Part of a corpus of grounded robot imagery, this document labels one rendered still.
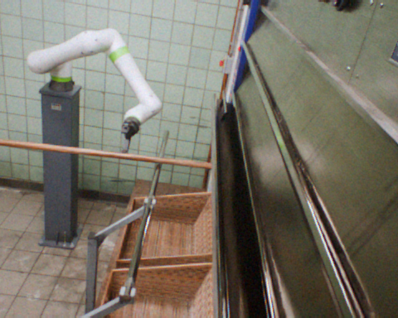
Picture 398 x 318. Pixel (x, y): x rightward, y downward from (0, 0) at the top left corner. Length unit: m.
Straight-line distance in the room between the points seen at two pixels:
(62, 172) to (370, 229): 2.41
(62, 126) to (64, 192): 0.51
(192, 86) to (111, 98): 0.65
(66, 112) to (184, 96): 0.95
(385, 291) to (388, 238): 0.07
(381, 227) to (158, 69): 2.60
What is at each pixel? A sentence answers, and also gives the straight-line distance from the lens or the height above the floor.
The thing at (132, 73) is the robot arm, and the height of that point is 1.45.
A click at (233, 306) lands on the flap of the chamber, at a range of 0.91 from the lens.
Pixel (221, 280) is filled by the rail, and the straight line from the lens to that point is 0.92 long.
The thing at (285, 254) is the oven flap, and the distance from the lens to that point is 0.92.
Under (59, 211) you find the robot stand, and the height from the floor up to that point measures 0.31.
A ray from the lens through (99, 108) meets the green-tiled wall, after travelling 3.23.
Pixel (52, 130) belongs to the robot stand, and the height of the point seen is 0.94.
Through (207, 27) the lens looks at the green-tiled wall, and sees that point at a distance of 2.95.
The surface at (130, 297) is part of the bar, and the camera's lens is 1.23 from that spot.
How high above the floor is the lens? 2.08
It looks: 28 degrees down
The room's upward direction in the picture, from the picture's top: 10 degrees clockwise
